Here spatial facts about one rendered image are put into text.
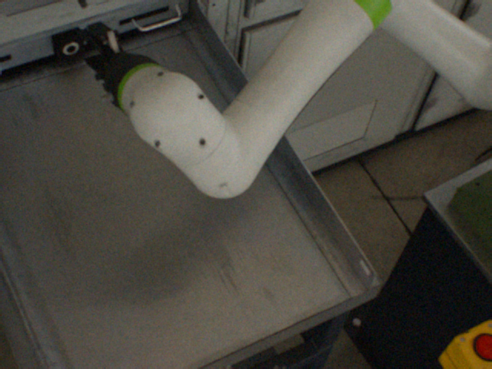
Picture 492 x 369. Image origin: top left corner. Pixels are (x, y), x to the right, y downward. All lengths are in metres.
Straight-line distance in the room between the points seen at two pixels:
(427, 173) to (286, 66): 1.52
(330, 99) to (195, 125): 1.13
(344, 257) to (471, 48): 0.46
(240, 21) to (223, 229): 0.54
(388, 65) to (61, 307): 1.23
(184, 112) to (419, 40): 0.59
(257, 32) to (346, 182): 0.89
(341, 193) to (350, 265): 1.12
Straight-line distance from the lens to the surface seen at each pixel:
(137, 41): 1.76
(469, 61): 1.63
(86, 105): 1.65
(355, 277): 1.48
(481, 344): 1.43
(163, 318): 1.41
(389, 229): 2.57
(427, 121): 2.72
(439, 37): 1.58
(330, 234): 1.51
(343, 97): 2.28
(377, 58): 2.23
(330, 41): 1.27
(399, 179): 2.68
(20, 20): 1.64
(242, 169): 1.21
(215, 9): 1.77
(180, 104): 1.14
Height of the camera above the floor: 2.14
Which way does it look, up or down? 57 degrees down
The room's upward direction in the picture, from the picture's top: 10 degrees clockwise
